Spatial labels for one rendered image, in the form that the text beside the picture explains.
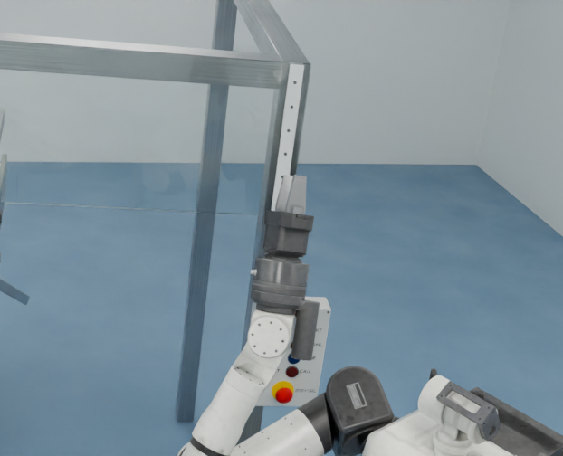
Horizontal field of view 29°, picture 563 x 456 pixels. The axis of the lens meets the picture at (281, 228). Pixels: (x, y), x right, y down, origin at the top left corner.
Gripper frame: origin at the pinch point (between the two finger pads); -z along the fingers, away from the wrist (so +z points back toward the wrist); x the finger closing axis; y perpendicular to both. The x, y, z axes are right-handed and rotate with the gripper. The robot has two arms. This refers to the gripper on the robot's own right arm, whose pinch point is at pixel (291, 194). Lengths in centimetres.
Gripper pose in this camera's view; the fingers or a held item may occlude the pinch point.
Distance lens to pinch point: 176.6
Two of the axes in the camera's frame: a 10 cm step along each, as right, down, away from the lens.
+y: -9.4, -1.3, -3.0
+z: -1.4, 9.9, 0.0
